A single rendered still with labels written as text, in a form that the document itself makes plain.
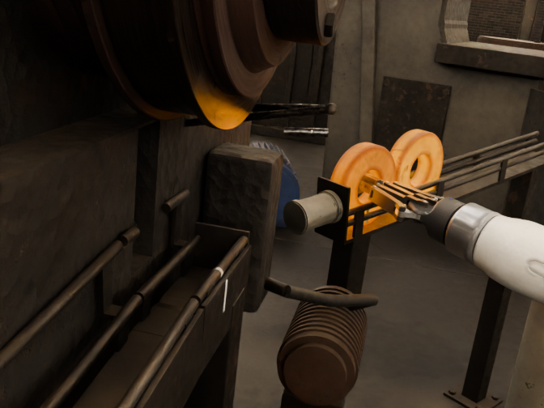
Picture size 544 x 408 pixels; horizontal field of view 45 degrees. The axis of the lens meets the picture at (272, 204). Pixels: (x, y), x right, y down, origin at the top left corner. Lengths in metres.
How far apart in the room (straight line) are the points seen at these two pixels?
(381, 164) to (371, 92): 2.19
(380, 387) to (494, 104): 1.75
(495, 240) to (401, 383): 1.02
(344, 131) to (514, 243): 2.54
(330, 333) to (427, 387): 0.99
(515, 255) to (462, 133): 2.34
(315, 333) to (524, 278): 0.32
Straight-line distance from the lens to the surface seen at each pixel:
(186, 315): 0.66
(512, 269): 1.01
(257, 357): 1.98
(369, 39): 3.39
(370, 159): 1.18
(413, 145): 1.27
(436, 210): 1.09
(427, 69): 3.34
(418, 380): 2.01
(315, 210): 1.10
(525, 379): 1.47
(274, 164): 0.91
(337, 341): 1.03
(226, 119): 0.66
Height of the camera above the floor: 1.02
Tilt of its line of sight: 18 degrees down
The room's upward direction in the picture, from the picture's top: 7 degrees clockwise
